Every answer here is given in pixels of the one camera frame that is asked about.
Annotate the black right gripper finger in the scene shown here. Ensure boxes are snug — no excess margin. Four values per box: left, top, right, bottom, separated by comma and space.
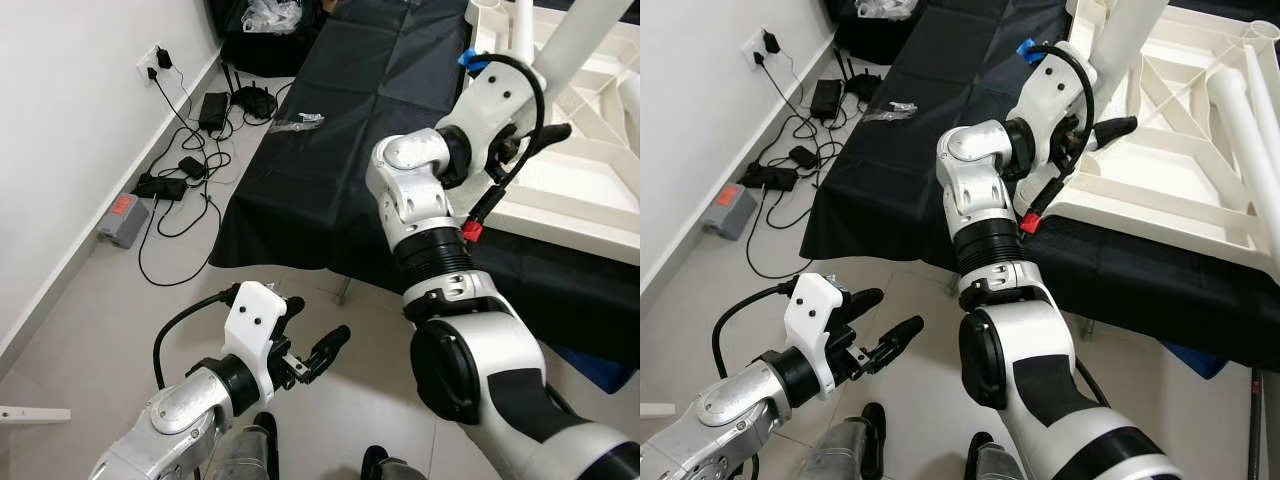
530, 122, 574, 161
1090, 115, 1141, 151

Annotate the white plastic table top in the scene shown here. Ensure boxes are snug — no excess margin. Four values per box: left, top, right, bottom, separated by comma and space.
1040, 0, 1280, 286
455, 0, 641, 266

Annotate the white plastic table leg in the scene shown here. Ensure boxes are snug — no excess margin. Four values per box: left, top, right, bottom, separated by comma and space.
530, 0, 641, 101
512, 0, 537, 63
1205, 70, 1280, 261
617, 72, 641, 126
1085, 0, 1171, 96

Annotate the robot left leg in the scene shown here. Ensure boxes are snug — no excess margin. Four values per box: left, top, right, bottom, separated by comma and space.
800, 402, 891, 480
205, 412, 281, 480

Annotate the robot leg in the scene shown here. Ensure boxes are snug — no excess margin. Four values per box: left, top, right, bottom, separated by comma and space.
800, 402, 891, 480
965, 430, 1031, 480
205, 412, 281, 480
360, 445, 431, 480

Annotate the robot right leg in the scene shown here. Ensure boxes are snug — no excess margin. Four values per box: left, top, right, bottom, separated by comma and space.
360, 445, 431, 480
965, 430, 1031, 480

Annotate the black tablecloth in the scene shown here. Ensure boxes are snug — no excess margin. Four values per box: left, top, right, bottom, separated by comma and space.
208, 0, 641, 369
800, 0, 1280, 373

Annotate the black power strip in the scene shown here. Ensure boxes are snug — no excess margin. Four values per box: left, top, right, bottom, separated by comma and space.
738, 165, 801, 191
132, 175, 189, 201

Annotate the grey box with red label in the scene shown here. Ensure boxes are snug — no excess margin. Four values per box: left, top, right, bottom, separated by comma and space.
703, 183, 758, 241
97, 193, 151, 249

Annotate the clear plastic wrapper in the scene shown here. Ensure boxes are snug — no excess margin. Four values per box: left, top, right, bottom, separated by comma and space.
862, 100, 921, 123
268, 112, 326, 135

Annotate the large black power adapter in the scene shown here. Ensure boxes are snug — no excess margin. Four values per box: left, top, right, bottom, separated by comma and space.
810, 78, 843, 123
198, 92, 231, 134

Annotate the black router with antennas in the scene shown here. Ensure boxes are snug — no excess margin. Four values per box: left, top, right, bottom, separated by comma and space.
838, 52, 876, 106
222, 62, 281, 123

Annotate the black fabric bag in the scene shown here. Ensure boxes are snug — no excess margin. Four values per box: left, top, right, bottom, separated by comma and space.
830, 0, 931, 66
205, 0, 331, 79

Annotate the crumpled clear plastic bag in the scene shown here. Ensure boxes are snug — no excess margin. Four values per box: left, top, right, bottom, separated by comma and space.
855, 0, 916, 21
240, 0, 304, 36

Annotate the blue box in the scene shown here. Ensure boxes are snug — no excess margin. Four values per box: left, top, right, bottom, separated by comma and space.
1160, 340, 1231, 381
553, 343, 636, 396

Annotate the black rod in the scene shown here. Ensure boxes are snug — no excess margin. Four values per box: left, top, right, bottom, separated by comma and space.
1245, 365, 1266, 480

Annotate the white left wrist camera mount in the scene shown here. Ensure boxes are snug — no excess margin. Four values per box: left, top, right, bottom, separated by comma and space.
783, 272, 849, 396
222, 281, 289, 403

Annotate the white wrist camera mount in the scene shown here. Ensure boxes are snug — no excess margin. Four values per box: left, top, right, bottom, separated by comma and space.
440, 62, 549, 171
222, 281, 289, 403
783, 272, 849, 396
1008, 62, 1099, 176

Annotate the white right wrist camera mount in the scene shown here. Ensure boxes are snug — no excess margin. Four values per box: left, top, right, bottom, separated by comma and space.
1008, 62, 1099, 176
440, 62, 549, 171

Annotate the black floor cable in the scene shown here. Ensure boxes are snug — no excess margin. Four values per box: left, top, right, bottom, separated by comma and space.
135, 190, 226, 289
745, 185, 831, 281

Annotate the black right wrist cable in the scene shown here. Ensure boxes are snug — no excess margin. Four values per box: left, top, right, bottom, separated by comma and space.
1015, 38, 1098, 236
458, 52, 549, 246

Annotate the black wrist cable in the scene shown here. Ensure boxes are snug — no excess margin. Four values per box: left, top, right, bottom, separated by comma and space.
710, 280, 801, 381
152, 283, 243, 393
1015, 38, 1098, 236
458, 52, 549, 246

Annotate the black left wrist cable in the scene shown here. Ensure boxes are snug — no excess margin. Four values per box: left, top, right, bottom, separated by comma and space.
710, 280, 801, 381
152, 283, 243, 393

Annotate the white wall socket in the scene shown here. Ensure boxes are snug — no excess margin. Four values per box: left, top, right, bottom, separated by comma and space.
742, 28, 776, 69
135, 43, 169, 83

